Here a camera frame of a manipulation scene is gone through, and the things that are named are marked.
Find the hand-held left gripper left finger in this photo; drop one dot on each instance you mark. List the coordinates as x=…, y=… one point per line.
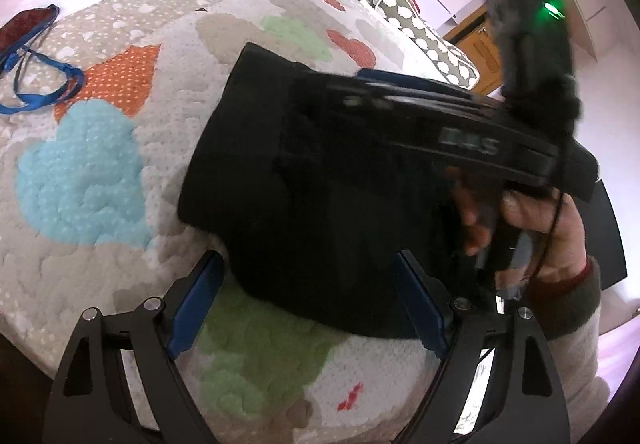
x=192, y=309

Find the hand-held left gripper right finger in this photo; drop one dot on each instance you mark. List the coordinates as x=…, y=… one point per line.
x=420, y=304

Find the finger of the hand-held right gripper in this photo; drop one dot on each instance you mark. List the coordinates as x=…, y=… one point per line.
x=370, y=109
x=410, y=82

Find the black pants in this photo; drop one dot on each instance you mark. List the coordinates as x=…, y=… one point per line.
x=310, y=204

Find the person's right forearm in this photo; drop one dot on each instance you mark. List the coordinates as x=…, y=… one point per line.
x=575, y=349

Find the person's right hand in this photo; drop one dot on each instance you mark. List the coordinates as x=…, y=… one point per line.
x=537, y=219

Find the olive patterned pillow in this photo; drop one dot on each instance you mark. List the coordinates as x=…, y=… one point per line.
x=425, y=34

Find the wooden door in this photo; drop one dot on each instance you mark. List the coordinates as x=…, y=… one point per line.
x=475, y=49

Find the patchwork quilted blanket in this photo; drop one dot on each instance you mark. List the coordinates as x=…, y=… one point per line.
x=100, y=264

